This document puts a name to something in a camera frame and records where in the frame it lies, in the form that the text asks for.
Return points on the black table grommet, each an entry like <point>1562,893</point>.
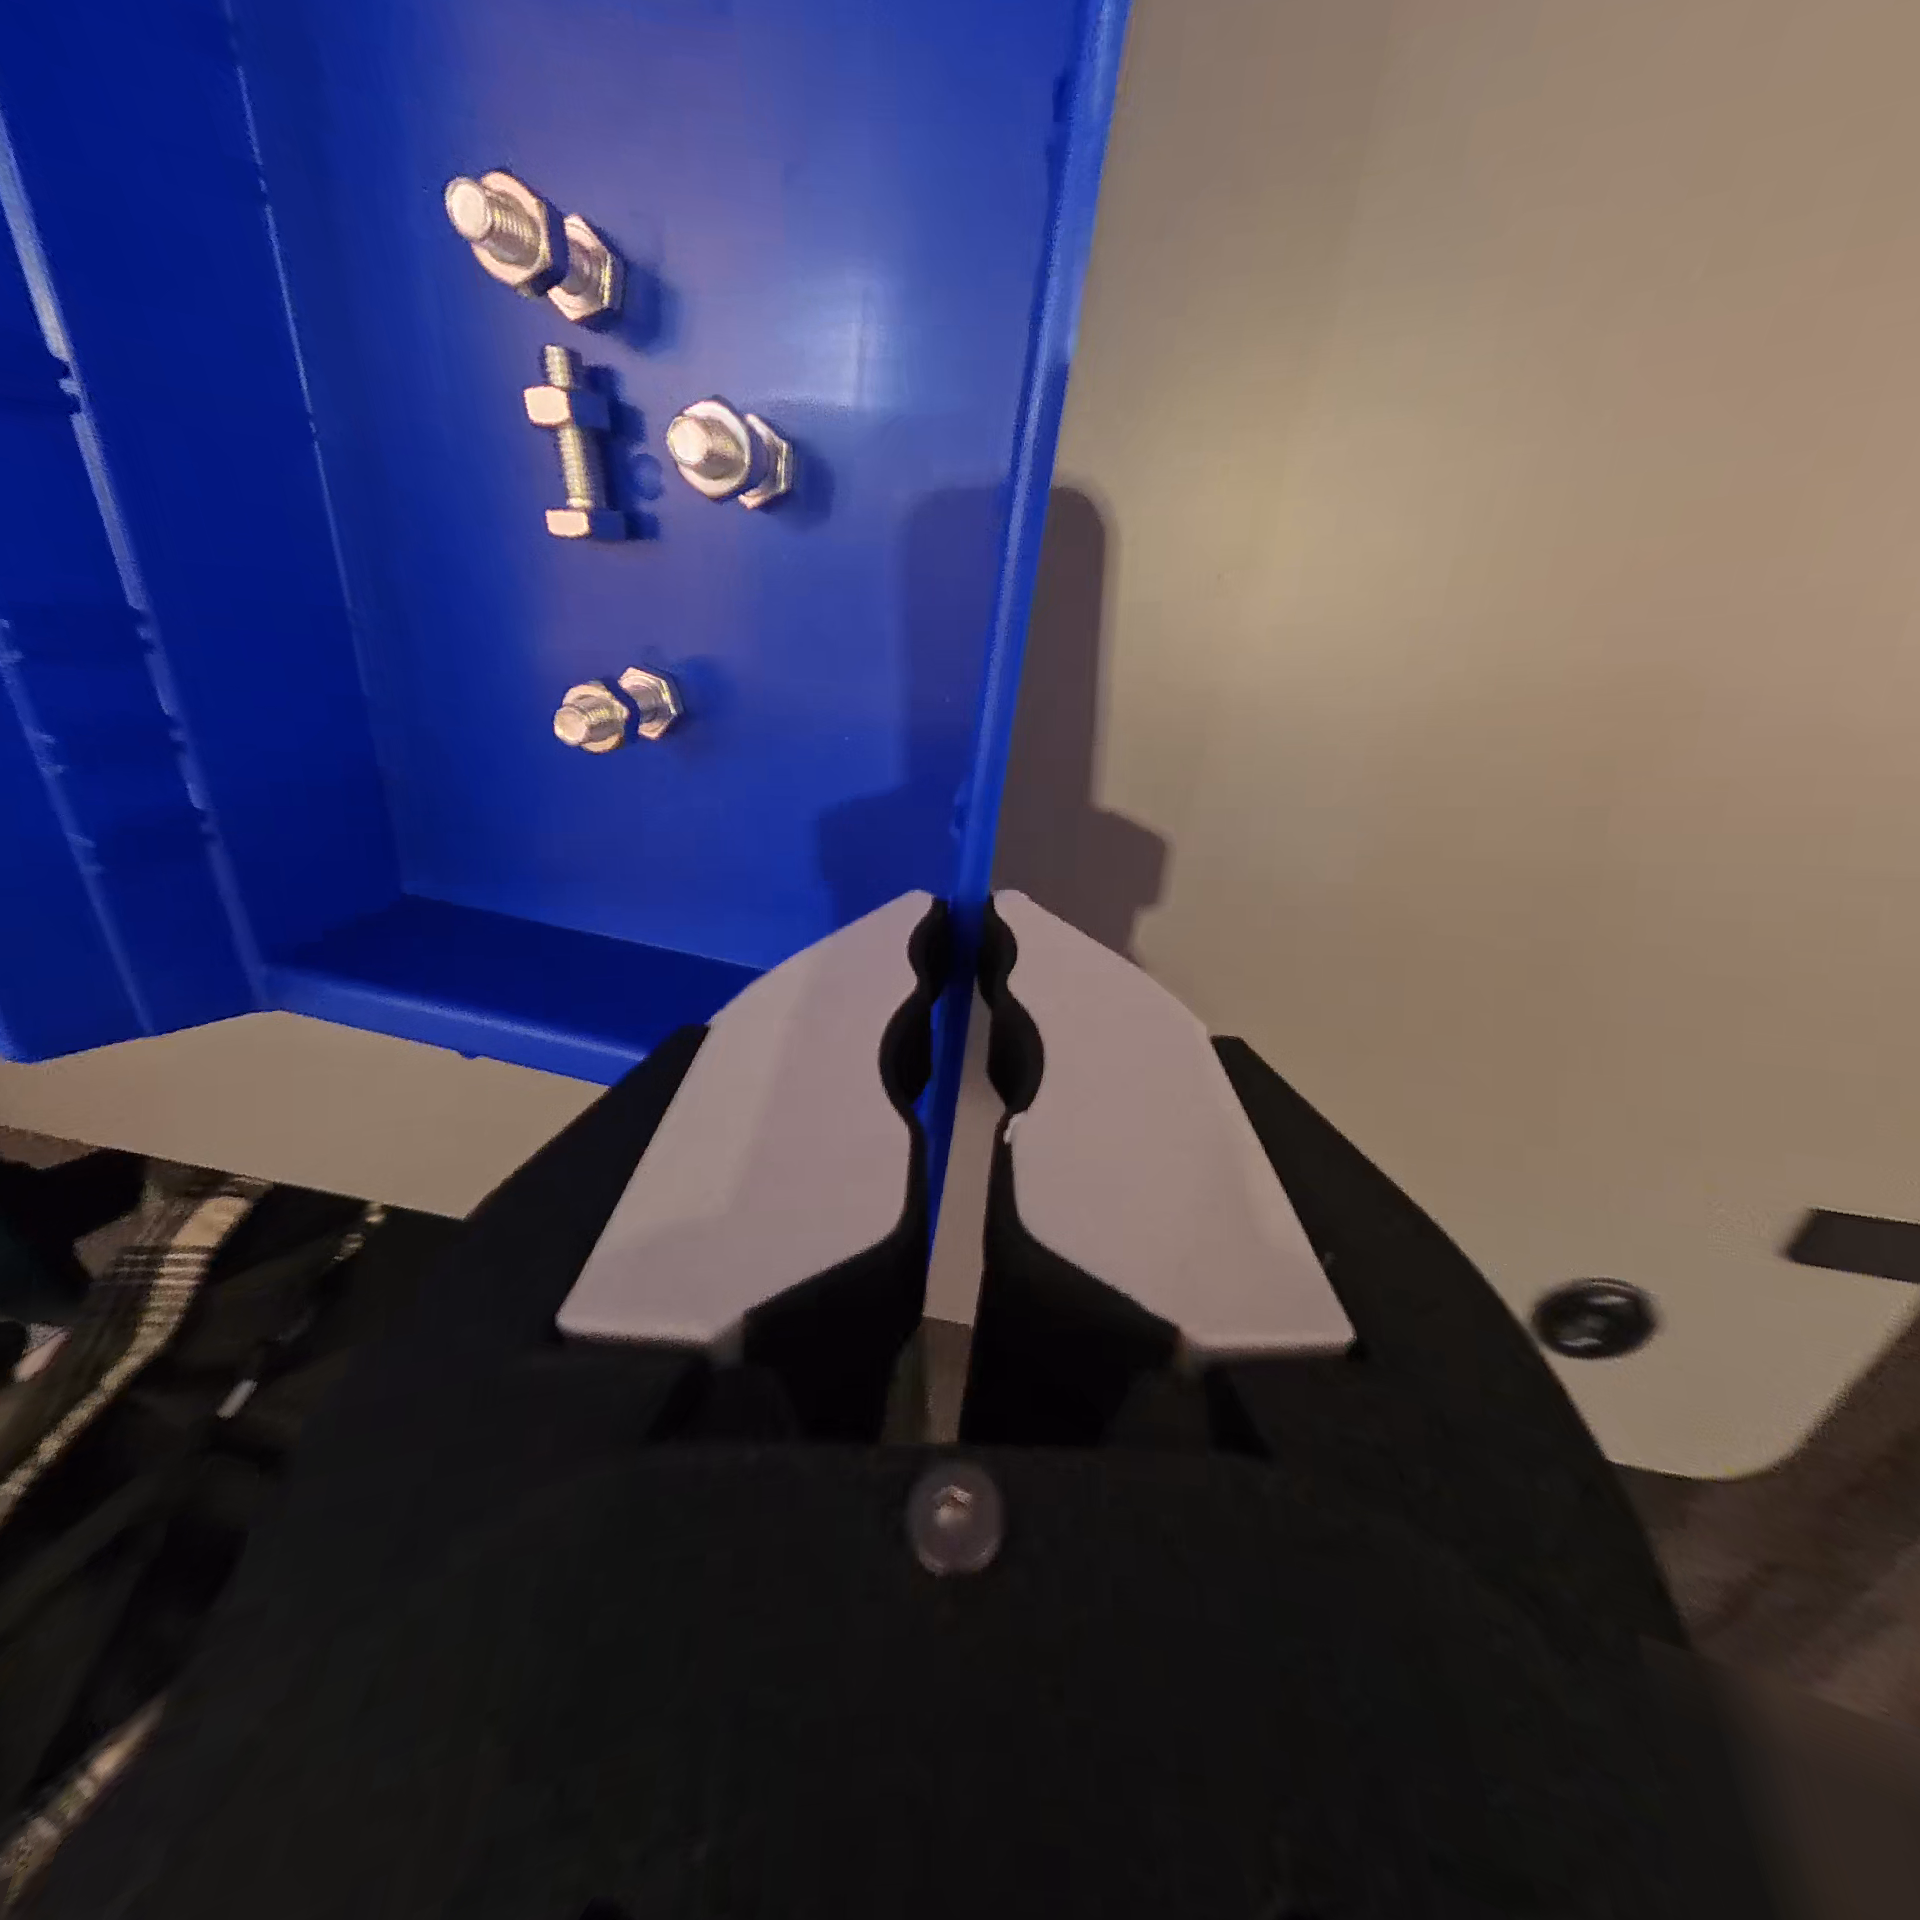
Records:
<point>1593,1320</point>

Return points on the silver hex bolt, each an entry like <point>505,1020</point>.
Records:
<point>578,724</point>
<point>475,211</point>
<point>578,473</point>
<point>693,441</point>

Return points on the blue plastic parts bin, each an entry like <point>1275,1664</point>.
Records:
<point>751,630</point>

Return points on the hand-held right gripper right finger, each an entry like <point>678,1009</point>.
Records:
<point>1170,1185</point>

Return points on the person's plaid shirt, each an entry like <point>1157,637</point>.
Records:
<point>182,1245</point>

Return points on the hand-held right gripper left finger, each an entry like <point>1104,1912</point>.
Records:
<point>751,1171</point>

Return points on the person's black trousers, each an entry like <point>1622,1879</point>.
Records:
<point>119,1575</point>

